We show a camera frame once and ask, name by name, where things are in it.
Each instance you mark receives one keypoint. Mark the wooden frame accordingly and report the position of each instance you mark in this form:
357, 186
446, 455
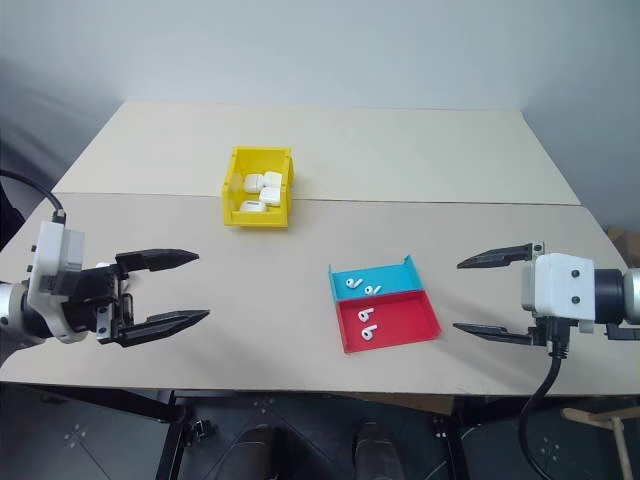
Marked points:
612, 425

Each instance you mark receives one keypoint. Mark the yellow plastic bin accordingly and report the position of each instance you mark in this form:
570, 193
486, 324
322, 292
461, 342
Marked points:
235, 200

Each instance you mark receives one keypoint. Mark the blue plastic tray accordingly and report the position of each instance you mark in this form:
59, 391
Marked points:
395, 277

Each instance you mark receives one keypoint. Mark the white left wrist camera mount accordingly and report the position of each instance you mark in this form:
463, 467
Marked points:
54, 250

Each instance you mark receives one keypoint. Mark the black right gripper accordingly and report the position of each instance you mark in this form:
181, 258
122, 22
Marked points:
540, 332

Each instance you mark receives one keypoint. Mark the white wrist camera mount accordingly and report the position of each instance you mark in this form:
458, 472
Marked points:
557, 287
54, 250

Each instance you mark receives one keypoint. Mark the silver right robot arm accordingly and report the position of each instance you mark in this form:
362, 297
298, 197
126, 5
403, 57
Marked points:
620, 295

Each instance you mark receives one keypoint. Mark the red plastic tray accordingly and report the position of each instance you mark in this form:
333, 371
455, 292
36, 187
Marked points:
405, 320

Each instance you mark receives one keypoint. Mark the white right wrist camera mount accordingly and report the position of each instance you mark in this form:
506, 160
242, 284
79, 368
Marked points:
557, 287

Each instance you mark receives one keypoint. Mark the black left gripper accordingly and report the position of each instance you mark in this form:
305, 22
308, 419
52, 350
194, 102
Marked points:
90, 295

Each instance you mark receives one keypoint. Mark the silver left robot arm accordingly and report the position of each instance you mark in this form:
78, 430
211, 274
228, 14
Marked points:
15, 312

